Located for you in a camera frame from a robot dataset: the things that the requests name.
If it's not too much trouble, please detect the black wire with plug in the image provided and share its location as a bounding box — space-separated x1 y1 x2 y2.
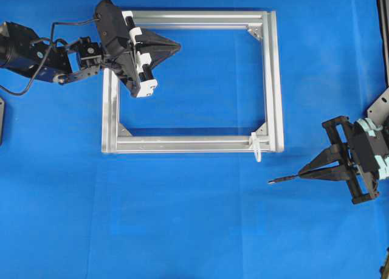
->
267 175 301 185

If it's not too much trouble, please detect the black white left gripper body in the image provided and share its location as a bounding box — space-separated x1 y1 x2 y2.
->
95 0 158 98

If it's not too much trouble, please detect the silver aluminium extrusion frame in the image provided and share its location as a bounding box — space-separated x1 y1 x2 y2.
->
102 10 284 154

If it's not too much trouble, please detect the dark object bottom right corner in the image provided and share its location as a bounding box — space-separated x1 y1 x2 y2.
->
379 248 389 279

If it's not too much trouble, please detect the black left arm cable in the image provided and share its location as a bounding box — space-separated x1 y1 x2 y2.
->
0 17 101 97

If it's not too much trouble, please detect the grey right arm base bracket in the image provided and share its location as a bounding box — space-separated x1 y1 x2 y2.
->
367 88 389 125

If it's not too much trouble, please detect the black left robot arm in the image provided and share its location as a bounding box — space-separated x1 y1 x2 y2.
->
1 0 181 98

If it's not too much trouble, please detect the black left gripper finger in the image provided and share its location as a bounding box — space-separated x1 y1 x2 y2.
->
138 29 181 53
147 46 181 75

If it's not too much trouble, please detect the white string loop holder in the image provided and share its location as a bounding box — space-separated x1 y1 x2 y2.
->
249 132 261 162

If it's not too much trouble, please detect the black vertical rail right edge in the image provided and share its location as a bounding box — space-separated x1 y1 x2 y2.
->
376 0 388 86

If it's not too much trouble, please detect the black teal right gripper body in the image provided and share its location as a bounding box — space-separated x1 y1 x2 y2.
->
322 116 388 204

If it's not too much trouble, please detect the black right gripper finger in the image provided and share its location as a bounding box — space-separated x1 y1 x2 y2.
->
304 143 348 169
300 165 357 182

